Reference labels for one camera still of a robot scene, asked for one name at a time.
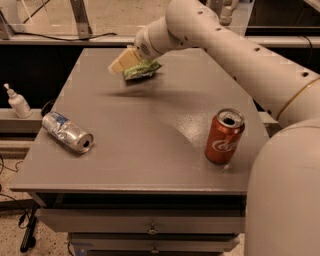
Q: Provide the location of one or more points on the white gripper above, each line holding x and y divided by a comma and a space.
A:
143, 42

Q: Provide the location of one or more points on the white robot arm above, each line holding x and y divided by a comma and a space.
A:
283, 206

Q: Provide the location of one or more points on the white pump bottle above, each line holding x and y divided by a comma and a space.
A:
18, 103

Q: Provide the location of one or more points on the lower grey drawer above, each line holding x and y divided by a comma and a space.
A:
203, 243

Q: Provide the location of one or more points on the green jalapeno chip bag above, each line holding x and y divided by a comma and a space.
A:
145, 68

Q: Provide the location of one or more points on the upper grey drawer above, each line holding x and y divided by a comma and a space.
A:
142, 221

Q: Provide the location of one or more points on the red coca-cola can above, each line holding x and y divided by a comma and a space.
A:
225, 133

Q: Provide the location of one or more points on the grey drawer cabinet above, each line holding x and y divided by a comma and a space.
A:
149, 142

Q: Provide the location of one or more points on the silver redbull can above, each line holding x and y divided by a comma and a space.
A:
67, 132

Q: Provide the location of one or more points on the grey drawer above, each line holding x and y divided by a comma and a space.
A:
142, 221
203, 243

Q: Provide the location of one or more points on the left metal bracket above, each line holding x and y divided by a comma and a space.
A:
82, 22

